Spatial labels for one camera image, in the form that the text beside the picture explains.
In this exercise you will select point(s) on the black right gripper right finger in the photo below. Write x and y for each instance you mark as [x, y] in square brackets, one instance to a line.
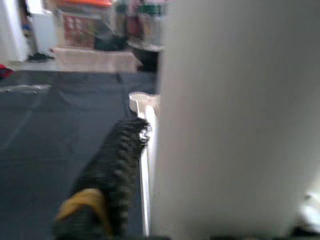
[310, 210]

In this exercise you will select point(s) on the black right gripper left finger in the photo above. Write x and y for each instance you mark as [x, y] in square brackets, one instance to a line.
[110, 175]

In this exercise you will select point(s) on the white plastic children table top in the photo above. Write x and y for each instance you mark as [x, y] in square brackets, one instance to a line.
[142, 102]

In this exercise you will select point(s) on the white plastic table leg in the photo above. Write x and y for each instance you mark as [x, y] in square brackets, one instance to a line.
[237, 112]

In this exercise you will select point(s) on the yellow rubber band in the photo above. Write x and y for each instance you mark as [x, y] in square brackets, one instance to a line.
[80, 200]

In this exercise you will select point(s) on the beige cloth covered table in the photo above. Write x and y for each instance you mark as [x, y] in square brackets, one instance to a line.
[95, 60]

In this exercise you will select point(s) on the clear plastic bag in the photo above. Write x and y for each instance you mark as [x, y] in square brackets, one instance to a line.
[25, 88]

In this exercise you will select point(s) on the black round wok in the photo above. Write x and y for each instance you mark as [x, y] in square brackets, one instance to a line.
[147, 53]

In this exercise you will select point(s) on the black fan base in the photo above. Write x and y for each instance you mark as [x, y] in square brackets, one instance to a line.
[40, 57]

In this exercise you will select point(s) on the shiny black bag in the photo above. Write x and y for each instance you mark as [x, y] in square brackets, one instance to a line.
[110, 37]

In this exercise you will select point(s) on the red and black toy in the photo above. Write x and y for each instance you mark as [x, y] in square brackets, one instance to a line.
[5, 72]

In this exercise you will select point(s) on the white cabinet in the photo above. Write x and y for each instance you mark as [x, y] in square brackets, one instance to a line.
[45, 30]

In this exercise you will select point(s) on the green round pot lid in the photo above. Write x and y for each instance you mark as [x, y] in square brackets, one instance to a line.
[150, 8]

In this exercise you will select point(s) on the orange plastic bin lid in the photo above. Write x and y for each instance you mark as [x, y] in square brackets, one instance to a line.
[87, 2]

